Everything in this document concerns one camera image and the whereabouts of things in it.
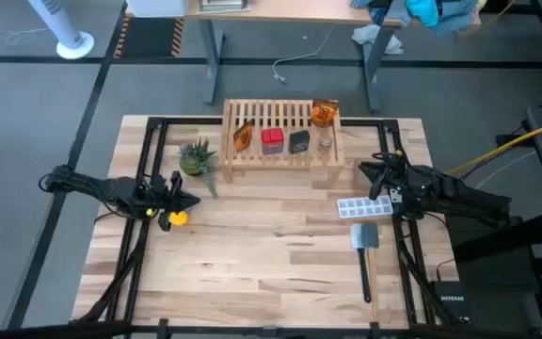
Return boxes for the black hazard striped mat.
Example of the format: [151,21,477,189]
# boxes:
[113,16,185,60]

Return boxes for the red-lid paprika tin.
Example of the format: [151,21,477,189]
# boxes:
[260,126,285,156]

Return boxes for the pile of blue clothes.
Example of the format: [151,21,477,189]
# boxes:
[349,0,484,38]

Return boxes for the white crumpled cloth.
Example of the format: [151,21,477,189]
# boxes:
[351,24,405,56]

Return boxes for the black Netgear router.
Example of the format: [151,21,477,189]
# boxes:
[433,281,472,326]

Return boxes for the black aluminium table frame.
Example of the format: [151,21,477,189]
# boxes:
[71,115,460,339]

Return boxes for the potted green succulent plant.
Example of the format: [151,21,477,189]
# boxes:
[178,136,220,200]

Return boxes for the stack of books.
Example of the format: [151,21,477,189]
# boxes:
[199,0,253,14]

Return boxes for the thick yellow cable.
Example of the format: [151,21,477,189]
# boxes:
[444,115,542,176]

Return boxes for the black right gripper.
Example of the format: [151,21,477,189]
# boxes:
[358,149,425,220]

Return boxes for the slatted wooden shelf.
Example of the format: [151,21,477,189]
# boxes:
[220,97,346,186]

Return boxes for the small cardboard box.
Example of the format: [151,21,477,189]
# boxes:
[353,158,376,190]

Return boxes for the wooden desk grey legs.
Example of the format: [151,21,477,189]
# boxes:
[124,0,482,114]

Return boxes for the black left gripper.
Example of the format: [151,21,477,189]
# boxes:
[146,169,202,233]

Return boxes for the white ice cube tray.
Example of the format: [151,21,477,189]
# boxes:
[336,194,395,220]

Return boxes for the grey spatula black handle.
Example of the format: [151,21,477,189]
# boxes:
[349,222,380,304]

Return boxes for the brown spice pouch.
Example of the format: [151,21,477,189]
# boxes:
[231,120,255,153]

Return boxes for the green black pepper tin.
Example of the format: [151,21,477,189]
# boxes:
[288,129,311,155]

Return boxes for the thin white floor cable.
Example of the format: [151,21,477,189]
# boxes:
[0,26,51,47]

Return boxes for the white floor cable with plug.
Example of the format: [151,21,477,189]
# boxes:
[272,23,337,86]

